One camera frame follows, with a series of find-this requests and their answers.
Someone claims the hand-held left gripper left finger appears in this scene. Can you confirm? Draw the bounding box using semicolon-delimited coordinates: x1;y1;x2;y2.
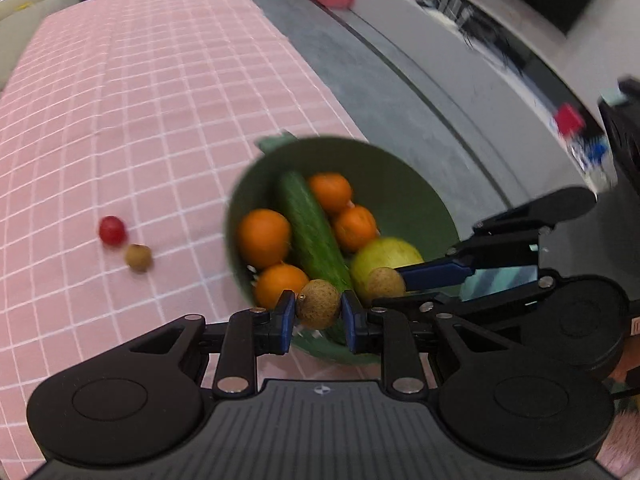
127;290;297;396

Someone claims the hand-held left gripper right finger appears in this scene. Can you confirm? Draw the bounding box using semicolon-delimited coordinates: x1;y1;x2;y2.
341;290;516;395

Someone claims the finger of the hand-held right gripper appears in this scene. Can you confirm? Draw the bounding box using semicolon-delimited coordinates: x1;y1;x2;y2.
371;272;559;322
396;186;599;292

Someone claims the brown longan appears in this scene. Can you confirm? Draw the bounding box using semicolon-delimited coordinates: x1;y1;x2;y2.
366;266;407;301
295;280;342;330
125;244;153;273

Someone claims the orange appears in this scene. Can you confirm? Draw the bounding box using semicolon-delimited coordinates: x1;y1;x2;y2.
306;172;354;214
331;205;379;253
254;263;311;311
236;209;292;268

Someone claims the yellow-green pear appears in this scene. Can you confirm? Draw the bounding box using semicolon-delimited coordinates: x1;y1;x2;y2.
349;238;426;306

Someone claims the green plastic colander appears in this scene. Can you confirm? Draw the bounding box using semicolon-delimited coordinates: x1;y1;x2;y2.
225;131;461;366

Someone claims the green cucumber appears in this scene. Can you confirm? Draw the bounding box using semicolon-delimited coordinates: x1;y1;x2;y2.
273;171;355;346

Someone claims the person's pink fluffy clothing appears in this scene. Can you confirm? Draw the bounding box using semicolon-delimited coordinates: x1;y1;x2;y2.
600;375;640;480

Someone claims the red cherry tomato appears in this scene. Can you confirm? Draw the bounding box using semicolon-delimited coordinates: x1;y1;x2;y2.
98;215;128;247

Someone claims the small red box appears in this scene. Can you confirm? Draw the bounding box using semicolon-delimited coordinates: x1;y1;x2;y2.
554;104;586;137

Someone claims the grey low cabinet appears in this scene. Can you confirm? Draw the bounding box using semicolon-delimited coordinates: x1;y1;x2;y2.
340;0;621;196

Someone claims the pink checked tablecloth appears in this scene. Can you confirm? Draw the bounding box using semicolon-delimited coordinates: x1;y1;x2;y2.
0;0;366;480

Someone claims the white small appliance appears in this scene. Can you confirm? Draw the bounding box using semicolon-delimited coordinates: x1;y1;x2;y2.
415;0;471;27

